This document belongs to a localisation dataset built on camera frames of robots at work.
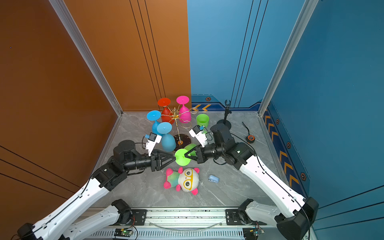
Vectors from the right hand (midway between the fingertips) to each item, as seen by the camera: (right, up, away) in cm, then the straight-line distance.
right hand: (185, 156), depth 63 cm
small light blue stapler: (+14, -17, +21) cm, 31 cm away
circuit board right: (+31, -39, +7) cm, 50 cm away
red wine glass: (-13, +20, +26) cm, 35 cm away
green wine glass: (-2, -1, -1) cm, 2 cm away
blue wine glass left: (-18, +18, +15) cm, 29 cm away
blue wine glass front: (-10, +4, +13) cm, 17 cm away
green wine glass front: (+9, +17, +36) cm, 41 cm away
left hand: (-5, 0, 0) cm, 5 cm away
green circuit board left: (-31, -38, +7) cm, 50 cm away
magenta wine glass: (-3, +19, +31) cm, 36 cm away
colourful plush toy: (0, -16, +15) cm, 22 cm away
